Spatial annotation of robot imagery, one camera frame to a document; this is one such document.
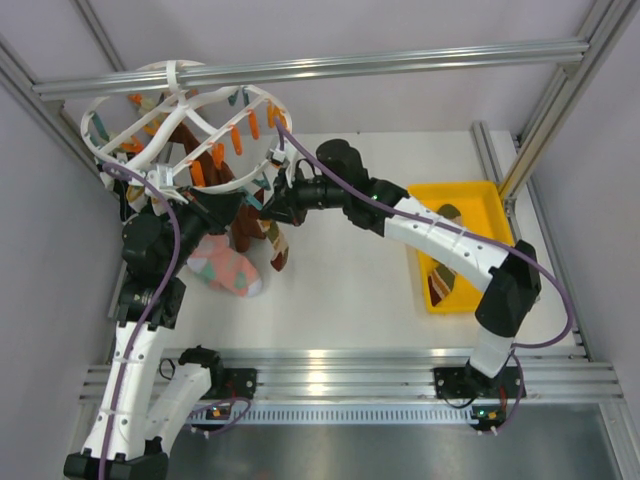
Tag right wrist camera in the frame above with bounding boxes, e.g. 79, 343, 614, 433
267, 146, 291, 169

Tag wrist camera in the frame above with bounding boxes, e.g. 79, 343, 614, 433
267, 146, 291, 169
130, 164, 184, 202

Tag pink patterned sock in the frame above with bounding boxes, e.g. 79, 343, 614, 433
187, 235, 262, 297

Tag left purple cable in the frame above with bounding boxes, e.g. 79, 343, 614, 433
98, 162, 253, 480

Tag tan brown sock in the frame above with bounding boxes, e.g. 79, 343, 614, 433
258, 220, 289, 272

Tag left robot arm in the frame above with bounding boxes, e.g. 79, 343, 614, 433
63, 188, 243, 479

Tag yellow plastic bin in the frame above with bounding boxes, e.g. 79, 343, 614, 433
408, 181, 514, 314

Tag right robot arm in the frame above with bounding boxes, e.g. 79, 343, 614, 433
260, 139, 541, 399

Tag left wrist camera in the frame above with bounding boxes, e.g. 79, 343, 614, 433
130, 164, 184, 202

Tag purple cable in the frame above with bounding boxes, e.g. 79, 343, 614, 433
273, 117, 574, 436
98, 162, 253, 480

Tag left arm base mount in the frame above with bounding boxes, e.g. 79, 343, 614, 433
218, 368, 258, 400

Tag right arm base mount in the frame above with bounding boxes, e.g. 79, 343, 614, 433
433, 365, 527, 405

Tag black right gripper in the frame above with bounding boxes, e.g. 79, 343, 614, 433
260, 164, 349, 229

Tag aluminium top rail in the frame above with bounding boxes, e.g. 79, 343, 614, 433
32, 38, 589, 100

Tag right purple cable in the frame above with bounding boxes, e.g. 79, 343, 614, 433
273, 117, 574, 436

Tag white round clip hanger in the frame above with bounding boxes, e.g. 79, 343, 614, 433
80, 60, 293, 202

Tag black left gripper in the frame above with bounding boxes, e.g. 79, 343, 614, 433
162, 183, 245, 273

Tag brown sock on hanger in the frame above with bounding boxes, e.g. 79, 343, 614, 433
170, 123, 265, 253

